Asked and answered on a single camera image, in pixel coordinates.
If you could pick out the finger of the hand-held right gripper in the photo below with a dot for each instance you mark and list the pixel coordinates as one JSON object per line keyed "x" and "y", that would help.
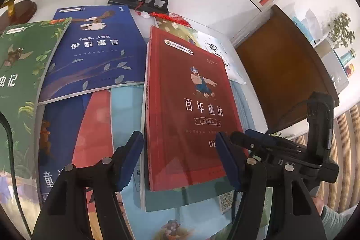
{"x": 261, "y": 136}
{"x": 244, "y": 141}

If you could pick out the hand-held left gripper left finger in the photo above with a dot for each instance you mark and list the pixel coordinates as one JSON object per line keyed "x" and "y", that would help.
{"x": 130, "y": 161}

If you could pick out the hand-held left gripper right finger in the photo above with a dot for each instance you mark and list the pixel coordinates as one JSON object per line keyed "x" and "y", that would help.
{"x": 227, "y": 161}

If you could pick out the red storybook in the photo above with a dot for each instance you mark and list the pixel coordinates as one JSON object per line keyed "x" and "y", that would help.
{"x": 182, "y": 74}

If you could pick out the blue eagle book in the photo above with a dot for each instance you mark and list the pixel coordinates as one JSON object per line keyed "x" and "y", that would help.
{"x": 92, "y": 60}

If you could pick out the person's right forearm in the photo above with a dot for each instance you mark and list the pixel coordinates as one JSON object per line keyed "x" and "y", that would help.
{"x": 334, "y": 223}

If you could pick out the person's right hand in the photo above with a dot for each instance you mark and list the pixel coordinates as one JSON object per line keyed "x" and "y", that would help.
{"x": 317, "y": 205}

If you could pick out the green leafy plant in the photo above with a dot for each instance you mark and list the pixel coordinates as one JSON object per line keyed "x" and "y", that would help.
{"x": 281, "y": 135}

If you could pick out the wooden slatted panel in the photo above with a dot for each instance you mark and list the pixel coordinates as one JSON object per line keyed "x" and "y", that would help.
{"x": 346, "y": 158}

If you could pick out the grey box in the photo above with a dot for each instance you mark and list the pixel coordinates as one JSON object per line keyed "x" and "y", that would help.
{"x": 334, "y": 74}

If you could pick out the teal covered book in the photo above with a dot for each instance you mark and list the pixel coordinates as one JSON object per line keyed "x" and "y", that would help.
{"x": 182, "y": 199}

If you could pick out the orange jar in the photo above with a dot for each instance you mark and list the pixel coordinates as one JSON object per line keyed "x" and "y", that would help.
{"x": 350, "y": 71}

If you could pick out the blue bottle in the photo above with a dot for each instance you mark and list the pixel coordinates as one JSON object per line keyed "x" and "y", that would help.
{"x": 348, "y": 57}

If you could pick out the navy bear book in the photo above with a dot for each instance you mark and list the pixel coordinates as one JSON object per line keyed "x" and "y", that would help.
{"x": 56, "y": 130}

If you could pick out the beige cylinder container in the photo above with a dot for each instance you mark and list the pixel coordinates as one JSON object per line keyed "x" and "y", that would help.
{"x": 326, "y": 46}

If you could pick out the light blue pack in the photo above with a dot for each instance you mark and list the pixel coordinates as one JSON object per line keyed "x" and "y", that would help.
{"x": 305, "y": 32}

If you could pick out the white rabbit book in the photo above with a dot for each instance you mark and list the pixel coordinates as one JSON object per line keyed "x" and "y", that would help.
{"x": 216, "y": 46}

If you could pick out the small potted plant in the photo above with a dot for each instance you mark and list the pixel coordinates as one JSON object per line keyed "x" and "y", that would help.
{"x": 341, "y": 26}

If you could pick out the clear plastic bag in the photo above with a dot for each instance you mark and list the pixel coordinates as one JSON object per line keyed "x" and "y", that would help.
{"x": 313, "y": 20}

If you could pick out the green beetle book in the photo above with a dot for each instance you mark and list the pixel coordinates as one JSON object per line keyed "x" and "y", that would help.
{"x": 22, "y": 88}

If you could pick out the red tassel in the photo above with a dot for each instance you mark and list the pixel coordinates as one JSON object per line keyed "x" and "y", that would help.
{"x": 174, "y": 18}

